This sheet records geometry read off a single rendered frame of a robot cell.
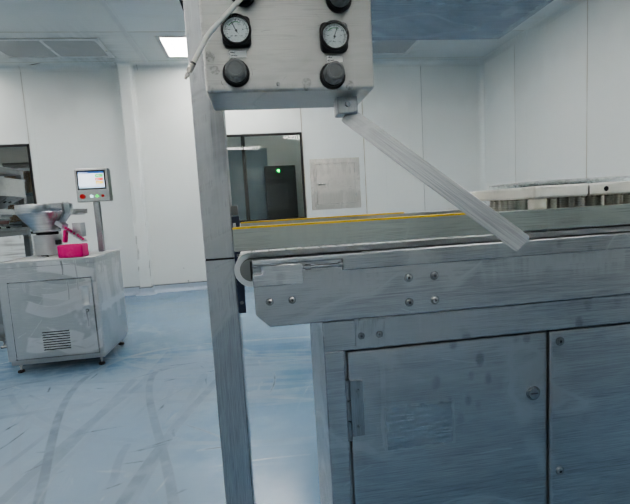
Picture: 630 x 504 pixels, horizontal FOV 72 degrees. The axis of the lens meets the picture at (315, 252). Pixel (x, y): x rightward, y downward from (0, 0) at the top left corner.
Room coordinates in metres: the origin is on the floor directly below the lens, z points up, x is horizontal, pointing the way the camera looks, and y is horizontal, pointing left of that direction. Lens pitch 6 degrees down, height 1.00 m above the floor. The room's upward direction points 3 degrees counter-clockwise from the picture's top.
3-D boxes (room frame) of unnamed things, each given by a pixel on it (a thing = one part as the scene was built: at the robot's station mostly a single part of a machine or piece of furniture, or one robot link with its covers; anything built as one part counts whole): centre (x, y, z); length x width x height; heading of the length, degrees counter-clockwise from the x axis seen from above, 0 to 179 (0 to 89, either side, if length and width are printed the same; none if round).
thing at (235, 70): (0.55, 0.08, 1.18); 0.03 x 0.02 x 0.04; 97
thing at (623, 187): (0.81, -0.45, 1.01); 0.25 x 0.24 x 0.02; 7
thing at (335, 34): (0.57, -0.04, 1.22); 0.04 x 0.01 x 0.04; 97
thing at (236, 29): (0.56, 0.08, 1.23); 0.04 x 0.01 x 0.04; 97
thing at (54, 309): (3.10, 1.82, 0.38); 0.63 x 0.57 x 0.76; 98
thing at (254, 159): (5.83, 0.77, 1.43); 1.38 x 0.01 x 1.16; 98
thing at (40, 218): (3.15, 1.87, 0.95); 0.49 x 0.36 x 0.37; 98
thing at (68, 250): (2.93, 1.64, 0.80); 0.16 x 0.12 x 0.09; 98
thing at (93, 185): (3.27, 1.63, 1.07); 0.23 x 0.10 x 0.62; 98
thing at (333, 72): (0.57, -0.04, 1.18); 0.03 x 0.03 x 0.04; 7
